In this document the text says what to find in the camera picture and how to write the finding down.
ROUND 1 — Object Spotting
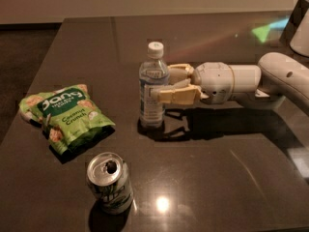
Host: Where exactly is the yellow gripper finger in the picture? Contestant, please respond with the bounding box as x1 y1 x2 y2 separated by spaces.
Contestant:
151 84 209 105
168 64 194 84

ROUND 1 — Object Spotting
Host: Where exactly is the clear blue plastic bottle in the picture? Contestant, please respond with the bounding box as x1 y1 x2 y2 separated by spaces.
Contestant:
139 42 169 129

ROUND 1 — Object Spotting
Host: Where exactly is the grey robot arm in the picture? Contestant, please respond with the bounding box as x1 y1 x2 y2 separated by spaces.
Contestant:
151 52 309 114

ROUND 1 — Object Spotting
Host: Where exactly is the green aluminium soda can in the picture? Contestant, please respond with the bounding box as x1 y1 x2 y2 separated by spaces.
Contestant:
86 152 133 215

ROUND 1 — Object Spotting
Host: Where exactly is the green coconut crunch chips bag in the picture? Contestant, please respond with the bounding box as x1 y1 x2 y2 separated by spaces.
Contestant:
19 84 115 156

